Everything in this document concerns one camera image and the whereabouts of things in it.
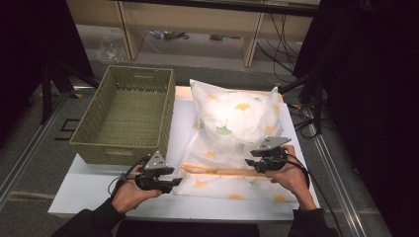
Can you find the black cables on floor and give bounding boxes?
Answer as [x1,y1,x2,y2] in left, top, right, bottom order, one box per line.
[289,102,323,140]

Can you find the hand-held gripper black cable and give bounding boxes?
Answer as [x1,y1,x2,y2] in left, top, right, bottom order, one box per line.
[271,153,344,237]
[107,157,150,199]

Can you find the black curtain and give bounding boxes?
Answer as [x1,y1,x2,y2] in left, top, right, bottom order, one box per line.
[292,0,419,237]
[0,0,96,147]

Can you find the green woven basket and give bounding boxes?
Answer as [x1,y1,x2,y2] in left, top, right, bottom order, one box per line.
[68,64,177,166]

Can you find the right hand-held gripper black cable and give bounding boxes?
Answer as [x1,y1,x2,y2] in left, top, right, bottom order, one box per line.
[271,153,344,237]

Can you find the left hand-held gripper black cable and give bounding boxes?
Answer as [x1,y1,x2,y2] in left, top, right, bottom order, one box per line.
[107,157,150,199]

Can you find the light wooden shelf unit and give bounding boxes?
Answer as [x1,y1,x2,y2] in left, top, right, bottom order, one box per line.
[65,0,321,69]

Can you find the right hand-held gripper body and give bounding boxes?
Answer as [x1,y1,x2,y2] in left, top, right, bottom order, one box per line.
[257,135,293,175]

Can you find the bundle of black hanging cables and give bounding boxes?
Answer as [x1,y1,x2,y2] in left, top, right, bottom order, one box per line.
[256,13,299,75]

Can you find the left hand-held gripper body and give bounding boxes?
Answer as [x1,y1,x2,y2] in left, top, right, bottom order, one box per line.
[133,151,175,195]

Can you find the blue and black floor clutter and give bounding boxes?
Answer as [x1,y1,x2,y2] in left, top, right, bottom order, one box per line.
[145,29,191,41]

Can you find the metal floor rail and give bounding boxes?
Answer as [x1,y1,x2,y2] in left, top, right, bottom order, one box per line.
[0,93,73,202]
[304,108,369,237]

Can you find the black tripod stand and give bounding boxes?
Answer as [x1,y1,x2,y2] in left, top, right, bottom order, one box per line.
[277,70,324,136]
[39,59,101,125]

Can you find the person's right hand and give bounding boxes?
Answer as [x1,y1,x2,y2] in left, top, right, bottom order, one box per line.
[264,144,318,211]

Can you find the white leaf print pillowcase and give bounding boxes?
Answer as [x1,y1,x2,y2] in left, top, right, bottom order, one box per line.
[172,78,300,203]

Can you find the clear plastic bag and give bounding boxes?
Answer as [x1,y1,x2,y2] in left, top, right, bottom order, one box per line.
[96,34,128,65]

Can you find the person's dark clothed body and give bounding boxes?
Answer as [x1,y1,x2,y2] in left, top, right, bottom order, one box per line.
[115,219,262,237]

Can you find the person's left hand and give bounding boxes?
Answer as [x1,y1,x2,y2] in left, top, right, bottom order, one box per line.
[111,173,163,215]

